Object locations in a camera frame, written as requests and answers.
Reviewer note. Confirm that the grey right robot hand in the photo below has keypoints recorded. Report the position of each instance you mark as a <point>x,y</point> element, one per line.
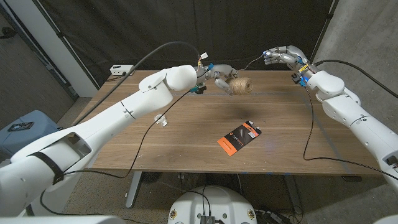
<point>290,56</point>

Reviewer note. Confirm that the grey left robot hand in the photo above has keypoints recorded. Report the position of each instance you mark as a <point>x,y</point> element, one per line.
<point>219,73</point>

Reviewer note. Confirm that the brown jute twine spool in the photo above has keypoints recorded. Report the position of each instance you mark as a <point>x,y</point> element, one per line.
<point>241,86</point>

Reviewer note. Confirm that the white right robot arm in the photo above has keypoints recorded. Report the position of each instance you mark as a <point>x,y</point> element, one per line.
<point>351,115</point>

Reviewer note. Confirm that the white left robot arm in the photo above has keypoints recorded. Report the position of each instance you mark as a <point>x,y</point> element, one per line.
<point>109,124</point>

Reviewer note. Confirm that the orange and black package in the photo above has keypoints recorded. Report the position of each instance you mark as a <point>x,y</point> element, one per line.
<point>237,138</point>

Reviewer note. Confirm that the black backdrop stand pole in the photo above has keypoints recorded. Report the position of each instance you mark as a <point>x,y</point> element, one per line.
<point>323,31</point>
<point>62,37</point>

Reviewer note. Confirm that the long grey tape strip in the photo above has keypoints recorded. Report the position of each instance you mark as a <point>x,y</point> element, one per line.
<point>273,94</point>

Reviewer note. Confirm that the black backdrop curtain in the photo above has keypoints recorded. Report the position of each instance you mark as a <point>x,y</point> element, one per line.
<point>186,25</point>

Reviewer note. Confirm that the small white tape roll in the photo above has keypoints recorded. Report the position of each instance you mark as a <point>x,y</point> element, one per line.
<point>161,120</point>

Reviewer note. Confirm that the white power box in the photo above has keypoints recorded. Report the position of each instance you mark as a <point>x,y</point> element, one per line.
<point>119,70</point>

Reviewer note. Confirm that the black ribbed round object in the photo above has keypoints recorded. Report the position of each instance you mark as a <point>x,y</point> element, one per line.
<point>151,177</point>

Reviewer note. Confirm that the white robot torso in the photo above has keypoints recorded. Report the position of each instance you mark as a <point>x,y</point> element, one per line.
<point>217,202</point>

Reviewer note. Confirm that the grey metal table leg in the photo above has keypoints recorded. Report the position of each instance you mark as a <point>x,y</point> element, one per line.
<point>292,194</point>
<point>133,189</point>

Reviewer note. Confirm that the grey power strip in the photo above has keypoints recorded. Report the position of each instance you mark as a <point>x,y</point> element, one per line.
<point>273,217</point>

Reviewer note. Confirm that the blue storage box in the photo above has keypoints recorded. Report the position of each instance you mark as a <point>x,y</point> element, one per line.
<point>34,137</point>

